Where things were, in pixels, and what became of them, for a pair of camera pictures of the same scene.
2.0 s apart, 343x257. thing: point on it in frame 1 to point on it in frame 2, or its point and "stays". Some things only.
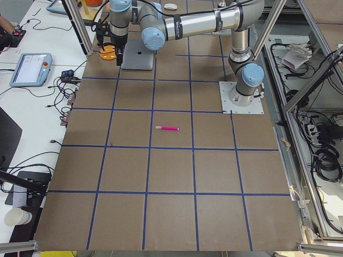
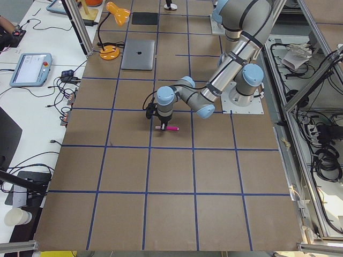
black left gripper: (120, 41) to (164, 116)
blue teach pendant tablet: (32, 70) stays
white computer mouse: (170, 6) stays
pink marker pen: (168, 128) stays
